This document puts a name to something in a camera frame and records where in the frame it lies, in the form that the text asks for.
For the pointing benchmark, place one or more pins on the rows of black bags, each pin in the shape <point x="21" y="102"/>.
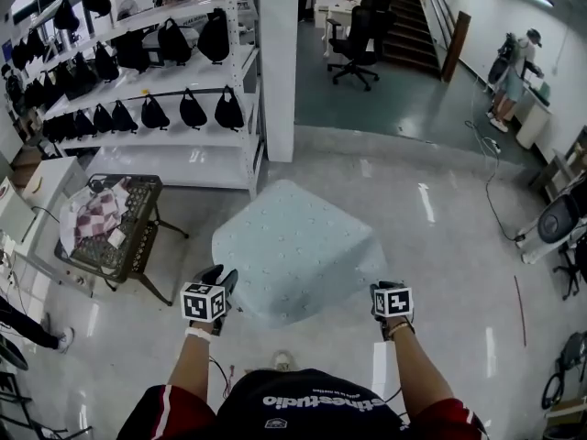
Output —
<point x="215" y="39"/>

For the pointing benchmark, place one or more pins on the white desk frame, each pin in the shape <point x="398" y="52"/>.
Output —
<point x="532" y="248"/>

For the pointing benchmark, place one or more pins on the white box appliance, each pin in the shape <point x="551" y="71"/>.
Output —
<point x="14" y="213"/>

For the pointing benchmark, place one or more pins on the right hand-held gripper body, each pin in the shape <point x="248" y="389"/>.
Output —
<point x="393" y="300"/>

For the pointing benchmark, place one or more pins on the white metal shelving rack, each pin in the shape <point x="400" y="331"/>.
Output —
<point x="151" y="163"/>

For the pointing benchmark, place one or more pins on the white wristband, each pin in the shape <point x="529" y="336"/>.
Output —
<point x="198" y="333"/>

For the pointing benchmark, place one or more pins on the white square pillar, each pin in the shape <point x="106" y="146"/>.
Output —
<point x="280" y="85"/>

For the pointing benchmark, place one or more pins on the black office chair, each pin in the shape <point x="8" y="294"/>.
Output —
<point x="362" y="30"/>

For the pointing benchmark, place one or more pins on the brown wooden stand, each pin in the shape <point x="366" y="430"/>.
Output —
<point x="557" y="172"/>

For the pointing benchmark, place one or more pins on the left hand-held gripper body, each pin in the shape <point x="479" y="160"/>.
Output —
<point x="202" y="303"/>

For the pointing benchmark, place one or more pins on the yellow banana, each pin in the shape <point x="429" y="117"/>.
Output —
<point x="36" y="185"/>

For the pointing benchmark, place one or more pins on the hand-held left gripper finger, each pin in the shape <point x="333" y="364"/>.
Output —
<point x="231" y="289"/>
<point x="210" y="275"/>

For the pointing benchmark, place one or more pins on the person's black and red shirt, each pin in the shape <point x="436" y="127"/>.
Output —
<point x="298" y="406"/>

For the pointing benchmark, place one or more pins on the light blue floral tablecloth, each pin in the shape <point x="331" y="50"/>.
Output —
<point x="298" y="245"/>

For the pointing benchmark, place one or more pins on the person's right forearm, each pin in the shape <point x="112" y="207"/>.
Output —
<point x="422" y="374"/>

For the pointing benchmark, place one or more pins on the dark wooden staircase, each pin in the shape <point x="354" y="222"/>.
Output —
<point x="403" y="25"/>

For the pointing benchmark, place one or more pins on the blue wall poster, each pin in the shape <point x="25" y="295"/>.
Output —
<point x="7" y="48"/>

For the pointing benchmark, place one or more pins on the white cabinet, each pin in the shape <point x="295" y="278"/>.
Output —
<point x="59" y="172"/>

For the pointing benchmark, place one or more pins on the checkered folded cloths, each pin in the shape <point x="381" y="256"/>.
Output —
<point x="69" y="218"/>

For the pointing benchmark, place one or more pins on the white power strip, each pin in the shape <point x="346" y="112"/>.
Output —
<point x="493" y="145"/>

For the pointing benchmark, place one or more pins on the white desk with curved legs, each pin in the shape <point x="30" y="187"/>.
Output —
<point x="337" y="12"/>

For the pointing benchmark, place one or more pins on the grey equipment case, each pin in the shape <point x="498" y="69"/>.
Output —
<point x="149" y="46"/>

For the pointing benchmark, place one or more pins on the small white packet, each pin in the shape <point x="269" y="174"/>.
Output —
<point x="117" y="237"/>

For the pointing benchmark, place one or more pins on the black rolling chair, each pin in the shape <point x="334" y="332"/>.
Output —
<point x="573" y="268"/>

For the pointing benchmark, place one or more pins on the brown wooden stair handrail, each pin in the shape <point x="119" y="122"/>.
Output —
<point x="456" y="48"/>

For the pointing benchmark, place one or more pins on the red floor tape strip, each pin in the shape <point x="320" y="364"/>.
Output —
<point x="520" y="312"/>

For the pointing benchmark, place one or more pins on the white counter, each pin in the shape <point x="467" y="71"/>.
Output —
<point x="532" y="126"/>

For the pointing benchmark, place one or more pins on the red checked cloth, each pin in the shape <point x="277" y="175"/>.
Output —
<point x="98" y="218"/>

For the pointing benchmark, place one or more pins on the person's white shoe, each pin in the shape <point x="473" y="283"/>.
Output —
<point x="282" y="360"/>

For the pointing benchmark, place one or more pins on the white desk fan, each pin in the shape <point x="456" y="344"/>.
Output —
<point x="128" y="7"/>

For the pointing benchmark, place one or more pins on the person's left forearm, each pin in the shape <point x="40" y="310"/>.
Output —
<point x="190" y="369"/>

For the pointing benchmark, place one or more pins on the black oval device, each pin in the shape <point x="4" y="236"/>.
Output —
<point x="557" y="220"/>

